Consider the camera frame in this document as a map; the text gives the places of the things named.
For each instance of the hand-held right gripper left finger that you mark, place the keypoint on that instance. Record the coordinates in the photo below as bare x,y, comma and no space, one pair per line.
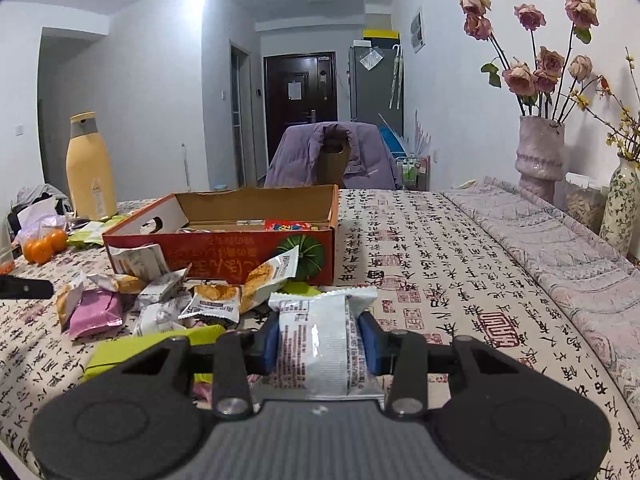
270,347

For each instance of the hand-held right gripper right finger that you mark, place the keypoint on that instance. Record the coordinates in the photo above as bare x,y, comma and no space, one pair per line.
370,342

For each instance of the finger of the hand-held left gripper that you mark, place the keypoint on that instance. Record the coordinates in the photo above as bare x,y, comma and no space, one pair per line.
25,286

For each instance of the white snack packet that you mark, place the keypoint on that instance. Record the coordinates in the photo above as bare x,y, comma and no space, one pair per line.
312,345
157,317
135,260

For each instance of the green snack packet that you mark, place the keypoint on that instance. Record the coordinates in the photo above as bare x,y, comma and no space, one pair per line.
125,355
300,289

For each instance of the orange cardboard box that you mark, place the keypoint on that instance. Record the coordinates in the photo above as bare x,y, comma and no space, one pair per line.
220,260

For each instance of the orange tangerine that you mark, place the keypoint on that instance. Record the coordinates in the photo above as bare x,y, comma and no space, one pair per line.
37,252
57,240

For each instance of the orange cracker packet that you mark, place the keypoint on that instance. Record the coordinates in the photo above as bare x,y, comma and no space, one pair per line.
67,305
212,302
125,282
265,277

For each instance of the pink snack packet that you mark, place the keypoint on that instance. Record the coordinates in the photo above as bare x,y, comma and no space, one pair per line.
202,392
95,312

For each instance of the green and white packet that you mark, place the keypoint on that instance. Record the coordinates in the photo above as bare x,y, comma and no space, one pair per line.
85,240
107,225

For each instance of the white tissue paper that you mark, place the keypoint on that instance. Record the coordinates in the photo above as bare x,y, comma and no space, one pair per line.
35,210

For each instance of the grey clothes pile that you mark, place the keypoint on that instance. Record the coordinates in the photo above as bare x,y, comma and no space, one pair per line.
42,192

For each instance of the red snack packet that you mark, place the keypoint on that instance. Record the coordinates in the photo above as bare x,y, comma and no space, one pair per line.
292,226

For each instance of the grey snack packet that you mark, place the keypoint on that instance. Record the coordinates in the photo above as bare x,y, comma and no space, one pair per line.
160,287

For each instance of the yellow thermos bottle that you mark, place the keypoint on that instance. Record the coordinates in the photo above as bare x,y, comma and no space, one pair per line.
90,175

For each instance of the storage cart with bottles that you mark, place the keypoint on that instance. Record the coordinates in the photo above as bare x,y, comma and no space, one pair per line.
412,172

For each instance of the brown wooden chair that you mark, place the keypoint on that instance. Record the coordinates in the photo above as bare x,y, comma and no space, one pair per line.
332,167

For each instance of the purple padded jacket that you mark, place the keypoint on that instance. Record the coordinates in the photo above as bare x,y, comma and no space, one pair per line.
295,160

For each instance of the pink quilted blanket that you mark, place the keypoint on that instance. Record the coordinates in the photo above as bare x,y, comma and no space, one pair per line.
550,260

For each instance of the grey interior door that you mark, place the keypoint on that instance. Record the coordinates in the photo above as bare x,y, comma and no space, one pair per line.
240,120

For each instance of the dark entrance door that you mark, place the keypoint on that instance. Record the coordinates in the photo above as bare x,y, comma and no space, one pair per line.
280,110

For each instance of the grey refrigerator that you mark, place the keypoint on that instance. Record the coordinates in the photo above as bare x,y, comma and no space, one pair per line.
370,95

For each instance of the pink ceramic vase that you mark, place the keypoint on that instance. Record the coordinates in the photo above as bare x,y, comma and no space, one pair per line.
540,160

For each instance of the paper sheet on door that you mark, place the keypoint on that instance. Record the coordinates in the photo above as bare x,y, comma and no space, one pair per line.
298,91

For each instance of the white folded umbrella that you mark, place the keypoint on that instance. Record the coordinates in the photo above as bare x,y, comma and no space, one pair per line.
396,75

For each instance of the floral print vase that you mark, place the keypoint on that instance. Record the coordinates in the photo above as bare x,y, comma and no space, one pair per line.
617,210

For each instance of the clear plastic bag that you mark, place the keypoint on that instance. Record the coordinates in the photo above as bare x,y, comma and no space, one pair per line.
370,59

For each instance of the dried pink rose bouquet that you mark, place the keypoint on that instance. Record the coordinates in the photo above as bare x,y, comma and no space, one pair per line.
520,77

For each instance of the yellow box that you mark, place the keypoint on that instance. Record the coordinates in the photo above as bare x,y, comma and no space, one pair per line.
382,34

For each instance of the yellow flower branches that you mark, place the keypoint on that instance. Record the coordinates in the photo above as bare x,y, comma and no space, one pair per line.
625,116

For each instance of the grey wall panel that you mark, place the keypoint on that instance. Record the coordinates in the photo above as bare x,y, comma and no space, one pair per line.
416,32

